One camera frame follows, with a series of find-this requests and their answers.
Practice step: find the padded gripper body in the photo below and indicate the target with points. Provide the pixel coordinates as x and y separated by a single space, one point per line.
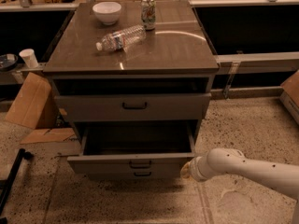
193 169

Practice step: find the grey drawer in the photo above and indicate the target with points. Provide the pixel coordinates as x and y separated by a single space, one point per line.
83 108
134 150

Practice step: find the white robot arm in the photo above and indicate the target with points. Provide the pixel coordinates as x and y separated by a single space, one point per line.
281 177

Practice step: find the grey top drawer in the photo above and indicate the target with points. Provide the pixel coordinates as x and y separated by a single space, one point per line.
83 108

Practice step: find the grey drawer cabinet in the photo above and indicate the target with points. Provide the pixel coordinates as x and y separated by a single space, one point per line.
173 58

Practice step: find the cardboard box at right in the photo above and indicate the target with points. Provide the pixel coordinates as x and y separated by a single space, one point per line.
290 95

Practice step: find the flat cardboard sheet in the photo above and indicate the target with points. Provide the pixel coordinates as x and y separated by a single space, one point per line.
48 135

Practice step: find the clear plastic water bottle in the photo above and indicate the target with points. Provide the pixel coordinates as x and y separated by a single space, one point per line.
122 39

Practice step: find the upright cardboard box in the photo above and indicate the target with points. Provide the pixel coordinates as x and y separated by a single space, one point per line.
34 106

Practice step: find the green soda can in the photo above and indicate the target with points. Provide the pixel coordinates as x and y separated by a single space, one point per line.
148 16

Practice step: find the black metal stand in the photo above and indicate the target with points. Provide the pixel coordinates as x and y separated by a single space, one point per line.
6 185

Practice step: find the white ceramic bowl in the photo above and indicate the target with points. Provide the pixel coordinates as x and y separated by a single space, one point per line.
107 12

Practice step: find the white paper cup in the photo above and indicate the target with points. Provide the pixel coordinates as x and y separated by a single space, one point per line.
28 55

